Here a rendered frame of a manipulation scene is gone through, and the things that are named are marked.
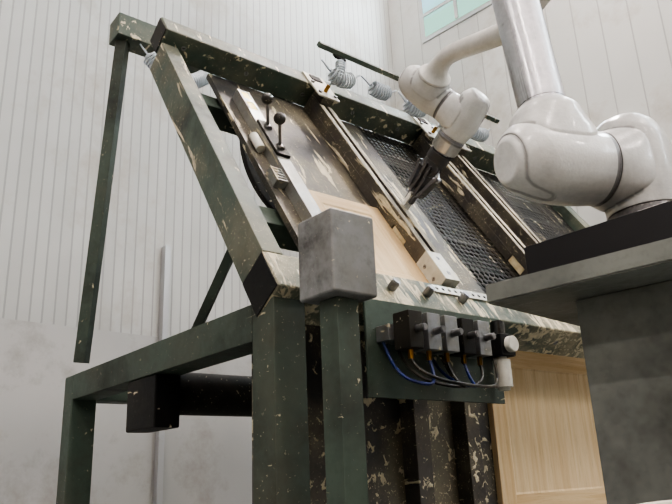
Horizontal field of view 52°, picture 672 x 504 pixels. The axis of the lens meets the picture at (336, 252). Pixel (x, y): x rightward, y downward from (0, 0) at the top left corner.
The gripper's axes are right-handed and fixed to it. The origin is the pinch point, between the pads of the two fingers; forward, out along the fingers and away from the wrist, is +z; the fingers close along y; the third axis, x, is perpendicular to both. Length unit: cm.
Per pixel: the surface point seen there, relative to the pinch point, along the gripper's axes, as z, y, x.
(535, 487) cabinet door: 51, -76, -48
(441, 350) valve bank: 3, -65, 27
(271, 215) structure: 11, -8, 50
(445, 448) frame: 45, -64, -9
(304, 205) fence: 4.1, -10.4, 43.7
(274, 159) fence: 5.3, 14.5, 43.7
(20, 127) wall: 144, 242, 64
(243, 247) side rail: 7, -31, 69
